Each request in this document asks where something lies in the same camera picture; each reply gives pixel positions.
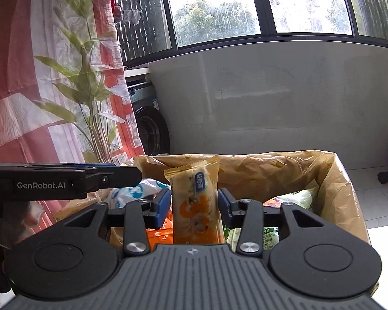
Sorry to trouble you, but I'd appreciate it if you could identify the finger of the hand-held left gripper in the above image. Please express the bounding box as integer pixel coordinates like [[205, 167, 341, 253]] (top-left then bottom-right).
[[85, 166, 142, 191], [29, 163, 117, 170]]

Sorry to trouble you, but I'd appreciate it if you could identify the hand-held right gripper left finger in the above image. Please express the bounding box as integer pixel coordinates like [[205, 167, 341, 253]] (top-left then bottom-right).
[[56, 188, 173, 256]]

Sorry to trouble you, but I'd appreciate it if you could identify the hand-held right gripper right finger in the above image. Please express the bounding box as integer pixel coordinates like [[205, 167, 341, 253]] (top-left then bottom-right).
[[217, 188, 334, 255]]

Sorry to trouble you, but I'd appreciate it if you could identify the orange and cream cake packet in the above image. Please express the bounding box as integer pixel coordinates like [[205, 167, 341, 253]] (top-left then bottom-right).
[[164, 156, 222, 245]]

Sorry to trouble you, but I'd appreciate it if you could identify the plastic-lined cardboard box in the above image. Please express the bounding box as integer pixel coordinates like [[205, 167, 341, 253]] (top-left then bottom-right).
[[53, 149, 371, 252]]

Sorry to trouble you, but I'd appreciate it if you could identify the white and blue snack packet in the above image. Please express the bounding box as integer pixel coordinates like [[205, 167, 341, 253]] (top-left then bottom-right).
[[104, 177, 170, 211]]

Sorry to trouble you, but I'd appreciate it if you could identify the bright orange snack packet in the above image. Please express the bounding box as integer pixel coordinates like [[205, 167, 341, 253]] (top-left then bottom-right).
[[145, 209, 175, 250]]

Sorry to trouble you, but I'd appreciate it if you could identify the white packet with green print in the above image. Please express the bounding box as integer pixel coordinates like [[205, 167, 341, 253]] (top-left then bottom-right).
[[226, 226, 280, 251]]

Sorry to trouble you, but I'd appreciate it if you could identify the dark grey washing machine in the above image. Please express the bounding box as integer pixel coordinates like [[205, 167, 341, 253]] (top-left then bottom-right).
[[127, 82, 170, 156]]

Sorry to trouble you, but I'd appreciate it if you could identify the pale green snack packet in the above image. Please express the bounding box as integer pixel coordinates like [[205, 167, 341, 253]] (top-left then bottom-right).
[[263, 187, 319, 215]]

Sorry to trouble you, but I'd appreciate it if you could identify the printed red and white curtain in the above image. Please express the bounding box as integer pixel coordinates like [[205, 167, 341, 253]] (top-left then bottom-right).
[[0, 0, 147, 235]]

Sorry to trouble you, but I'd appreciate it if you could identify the white counter slab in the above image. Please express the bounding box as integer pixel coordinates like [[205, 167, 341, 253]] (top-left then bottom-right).
[[124, 66, 150, 79]]

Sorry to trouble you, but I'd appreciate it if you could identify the laundry outside window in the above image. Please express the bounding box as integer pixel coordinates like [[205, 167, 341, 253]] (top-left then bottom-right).
[[109, 0, 142, 25]]

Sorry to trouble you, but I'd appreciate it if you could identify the black framed window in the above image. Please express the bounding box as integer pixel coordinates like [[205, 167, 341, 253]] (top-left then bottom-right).
[[111, 0, 388, 63]]

